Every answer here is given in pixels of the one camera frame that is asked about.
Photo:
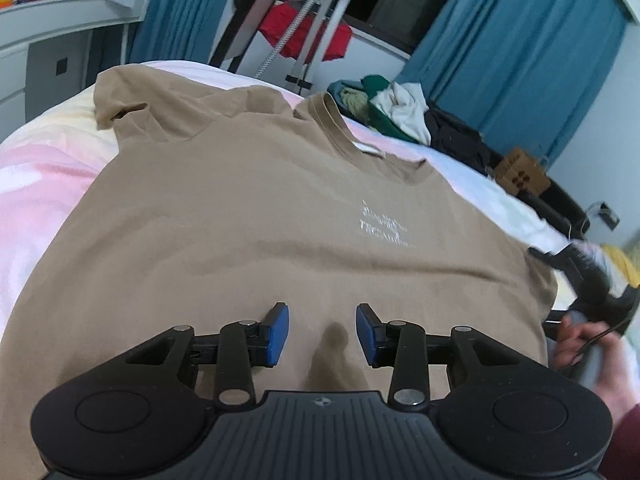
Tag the blue curtain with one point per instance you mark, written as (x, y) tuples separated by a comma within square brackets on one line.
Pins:
[(525, 60), (190, 5)]

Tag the red cloth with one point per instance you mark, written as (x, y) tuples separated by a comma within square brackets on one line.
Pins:
[(300, 35)]

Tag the green garment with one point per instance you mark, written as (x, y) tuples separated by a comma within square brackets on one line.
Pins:
[(387, 120)]

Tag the white desk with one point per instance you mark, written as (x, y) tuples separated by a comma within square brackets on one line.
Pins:
[(60, 25)]

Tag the person's right hand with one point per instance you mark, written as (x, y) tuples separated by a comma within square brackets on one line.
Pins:
[(570, 345)]

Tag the white garment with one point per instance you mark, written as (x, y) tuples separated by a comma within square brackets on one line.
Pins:
[(405, 105)]

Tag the cardboard box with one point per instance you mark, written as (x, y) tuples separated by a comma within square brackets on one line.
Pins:
[(522, 172)]

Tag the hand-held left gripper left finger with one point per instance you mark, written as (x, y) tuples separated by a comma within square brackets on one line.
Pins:
[(278, 335)]

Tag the person's right forearm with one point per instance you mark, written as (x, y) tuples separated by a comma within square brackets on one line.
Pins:
[(627, 445)]

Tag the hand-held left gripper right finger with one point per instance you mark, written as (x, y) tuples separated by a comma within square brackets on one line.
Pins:
[(365, 335)]

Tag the yellow-green knitted cloth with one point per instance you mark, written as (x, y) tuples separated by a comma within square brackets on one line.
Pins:
[(356, 100)]

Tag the tan printed t-shirt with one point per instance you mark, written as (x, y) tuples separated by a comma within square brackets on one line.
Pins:
[(250, 220)]

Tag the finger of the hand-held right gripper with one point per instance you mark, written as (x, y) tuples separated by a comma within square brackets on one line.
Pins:
[(547, 257)]

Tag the metal clothes rack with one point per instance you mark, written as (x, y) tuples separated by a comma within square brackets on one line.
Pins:
[(330, 0)]

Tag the pastel tie-dye bed sheet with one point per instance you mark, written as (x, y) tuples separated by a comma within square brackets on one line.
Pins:
[(45, 185)]

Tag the black garment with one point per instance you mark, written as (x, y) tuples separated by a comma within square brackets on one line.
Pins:
[(460, 140)]

